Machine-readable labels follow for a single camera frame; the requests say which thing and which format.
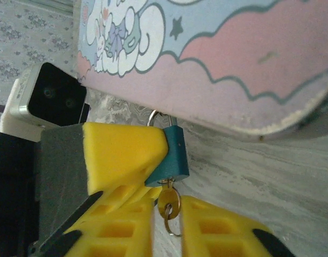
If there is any teal padlock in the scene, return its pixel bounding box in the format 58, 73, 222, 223
144, 109, 190, 188

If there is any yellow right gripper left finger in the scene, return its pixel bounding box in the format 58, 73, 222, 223
39, 185, 159, 257

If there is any gold key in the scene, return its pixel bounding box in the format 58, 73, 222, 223
157, 178, 182, 221

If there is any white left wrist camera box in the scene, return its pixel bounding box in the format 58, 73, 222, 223
0, 62, 91, 144

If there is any silver key ring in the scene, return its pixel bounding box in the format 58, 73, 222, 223
163, 203, 182, 237

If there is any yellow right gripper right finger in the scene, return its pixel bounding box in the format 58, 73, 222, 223
179, 194, 296, 257

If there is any pink blue cartoon mat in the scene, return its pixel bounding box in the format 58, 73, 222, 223
76, 0, 328, 142

